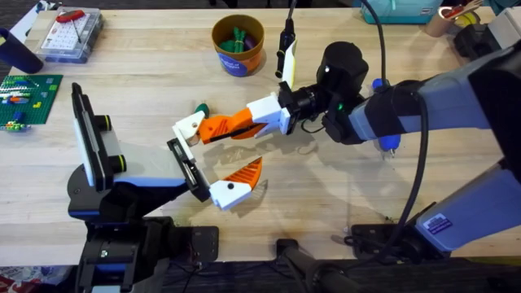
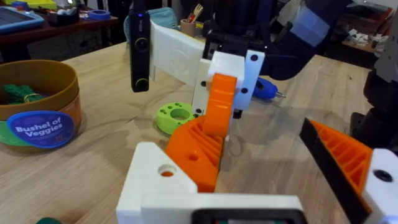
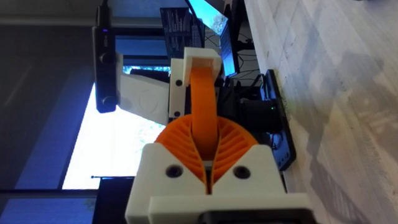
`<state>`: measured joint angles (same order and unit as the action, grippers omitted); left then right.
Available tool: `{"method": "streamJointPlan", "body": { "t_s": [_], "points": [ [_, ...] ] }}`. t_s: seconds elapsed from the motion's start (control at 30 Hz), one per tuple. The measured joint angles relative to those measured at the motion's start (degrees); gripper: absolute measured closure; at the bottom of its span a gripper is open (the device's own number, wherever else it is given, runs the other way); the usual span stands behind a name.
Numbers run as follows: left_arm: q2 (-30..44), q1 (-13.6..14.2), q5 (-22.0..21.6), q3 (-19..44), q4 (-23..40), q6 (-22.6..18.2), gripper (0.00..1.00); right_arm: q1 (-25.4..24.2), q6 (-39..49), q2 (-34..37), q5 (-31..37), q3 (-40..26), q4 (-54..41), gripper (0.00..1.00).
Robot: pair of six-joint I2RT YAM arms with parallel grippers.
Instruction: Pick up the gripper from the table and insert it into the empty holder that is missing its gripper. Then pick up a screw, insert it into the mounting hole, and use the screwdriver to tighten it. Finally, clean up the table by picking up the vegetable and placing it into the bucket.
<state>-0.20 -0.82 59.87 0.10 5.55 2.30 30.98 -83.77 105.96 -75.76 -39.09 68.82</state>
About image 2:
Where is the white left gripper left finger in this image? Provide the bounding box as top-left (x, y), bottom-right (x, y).
top-left (116, 141), bottom-right (198, 224)

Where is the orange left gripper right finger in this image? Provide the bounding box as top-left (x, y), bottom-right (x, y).
top-left (299, 117), bottom-right (398, 224)

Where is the orange ribbed wedge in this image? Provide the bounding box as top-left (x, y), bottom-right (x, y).
top-left (164, 116), bottom-right (225, 194)

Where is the blue electric screwdriver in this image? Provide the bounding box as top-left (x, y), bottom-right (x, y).
top-left (252, 77), bottom-right (287, 101)

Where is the green toy vegetable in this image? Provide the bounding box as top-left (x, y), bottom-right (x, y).
top-left (35, 217), bottom-right (63, 224)

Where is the brown toy vegetable tub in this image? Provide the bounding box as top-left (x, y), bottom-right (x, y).
top-left (0, 59), bottom-right (83, 154)

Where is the green disc with holes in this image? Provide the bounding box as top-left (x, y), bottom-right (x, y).
top-left (155, 101), bottom-right (197, 136)

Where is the tan utensil cup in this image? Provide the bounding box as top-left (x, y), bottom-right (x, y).
top-left (180, 19), bottom-right (197, 38)

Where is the teal fabric bag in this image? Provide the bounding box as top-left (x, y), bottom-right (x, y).
top-left (123, 7), bottom-right (178, 43)

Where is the heap of white parts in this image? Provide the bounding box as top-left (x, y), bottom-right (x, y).
top-left (341, 27), bottom-right (389, 52)

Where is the blue tape roll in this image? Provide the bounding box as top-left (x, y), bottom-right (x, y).
top-left (87, 9), bottom-right (111, 21)

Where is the dark wooden side table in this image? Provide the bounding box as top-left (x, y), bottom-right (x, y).
top-left (0, 14), bottom-right (119, 63)

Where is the black tape dispenser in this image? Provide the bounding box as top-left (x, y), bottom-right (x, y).
top-left (46, 7), bottom-right (80, 26)

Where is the blue tablet tray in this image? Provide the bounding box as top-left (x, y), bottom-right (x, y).
top-left (0, 6), bottom-right (45, 35)

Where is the yellow green board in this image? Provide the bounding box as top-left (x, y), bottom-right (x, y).
top-left (4, 0), bottom-right (58, 10)

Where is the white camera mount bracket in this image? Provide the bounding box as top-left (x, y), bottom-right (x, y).
top-left (150, 21), bottom-right (206, 89)

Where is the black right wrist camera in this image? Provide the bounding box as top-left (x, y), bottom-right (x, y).
top-left (128, 0), bottom-right (152, 93)

